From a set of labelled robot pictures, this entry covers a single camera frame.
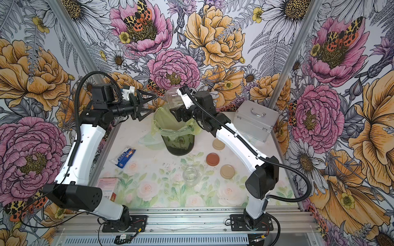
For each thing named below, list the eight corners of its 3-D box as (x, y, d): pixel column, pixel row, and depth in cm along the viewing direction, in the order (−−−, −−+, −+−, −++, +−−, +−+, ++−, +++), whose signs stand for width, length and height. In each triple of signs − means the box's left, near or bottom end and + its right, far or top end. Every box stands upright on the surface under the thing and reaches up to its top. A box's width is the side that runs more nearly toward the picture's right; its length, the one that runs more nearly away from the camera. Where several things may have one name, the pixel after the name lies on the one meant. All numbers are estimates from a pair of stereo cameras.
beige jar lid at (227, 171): (220, 179, 91) (221, 177, 89) (219, 165, 97) (220, 164, 95) (234, 179, 91) (235, 177, 89) (233, 165, 97) (233, 164, 95)
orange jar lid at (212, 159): (206, 166, 97) (206, 164, 95) (205, 154, 102) (205, 152, 100) (219, 166, 97) (219, 164, 95) (218, 154, 102) (218, 152, 100)
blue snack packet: (113, 163, 96) (110, 160, 94) (129, 147, 104) (127, 145, 101) (121, 168, 94) (119, 166, 92) (137, 152, 101) (136, 150, 99)
